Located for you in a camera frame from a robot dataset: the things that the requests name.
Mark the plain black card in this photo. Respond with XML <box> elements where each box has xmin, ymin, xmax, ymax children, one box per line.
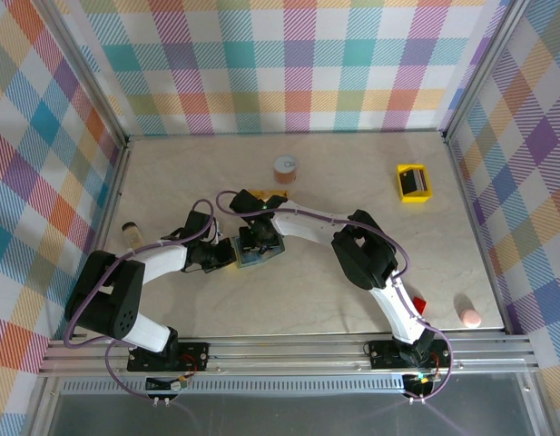
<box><xmin>399</xmin><ymin>169</ymin><xmax>422</xmax><ymax>193</ymax></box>

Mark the orange tin can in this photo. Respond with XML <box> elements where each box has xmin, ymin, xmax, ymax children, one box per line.
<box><xmin>273</xmin><ymin>154</ymin><xmax>300</xmax><ymax>184</ymax></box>

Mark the aluminium mounting rail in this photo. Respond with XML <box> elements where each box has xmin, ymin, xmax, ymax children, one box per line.
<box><xmin>38</xmin><ymin>333</ymin><xmax>537</xmax><ymax>378</ymax></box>

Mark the grey metal plate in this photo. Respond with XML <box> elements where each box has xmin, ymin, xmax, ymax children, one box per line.
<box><xmin>47</xmin><ymin>393</ymin><xmax>544</xmax><ymax>436</ymax></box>

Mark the small beige bottle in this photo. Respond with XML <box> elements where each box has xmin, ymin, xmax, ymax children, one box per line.
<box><xmin>121</xmin><ymin>221</ymin><xmax>144</xmax><ymax>249</ymax></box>

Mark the aluminium corner post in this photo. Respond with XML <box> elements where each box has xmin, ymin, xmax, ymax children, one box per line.
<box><xmin>34</xmin><ymin>0</ymin><xmax>131</xmax><ymax>146</ymax></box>
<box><xmin>440</xmin><ymin>0</ymin><xmax>535</xmax><ymax>144</ymax></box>

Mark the pink cylinder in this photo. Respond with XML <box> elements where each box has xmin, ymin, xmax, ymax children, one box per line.
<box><xmin>455</xmin><ymin>296</ymin><xmax>483</xmax><ymax>330</ymax></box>

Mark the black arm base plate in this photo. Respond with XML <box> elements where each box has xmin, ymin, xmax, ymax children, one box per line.
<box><xmin>126</xmin><ymin>341</ymin><xmax>211</xmax><ymax>373</ymax></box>
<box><xmin>368</xmin><ymin>339</ymin><xmax>453</xmax><ymax>370</ymax></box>

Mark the perforated metal strip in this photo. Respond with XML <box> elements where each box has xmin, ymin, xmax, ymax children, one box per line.
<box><xmin>61</xmin><ymin>380</ymin><xmax>410</xmax><ymax>397</ymax></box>

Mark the aluminium side rail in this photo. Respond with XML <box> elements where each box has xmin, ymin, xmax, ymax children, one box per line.
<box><xmin>442</xmin><ymin>134</ymin><xmax>548</xmax><ymax>436</ymax></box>
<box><xmin>27</xmin><ymin>135</ymin><xmax>134</xmax><ymax>436</ymax></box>

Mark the yellow plastic bin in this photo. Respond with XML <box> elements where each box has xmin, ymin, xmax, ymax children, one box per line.
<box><xmin>396</xmin><ymin>163</ymin><xmax>434</xmax><ymax>204</ymax></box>

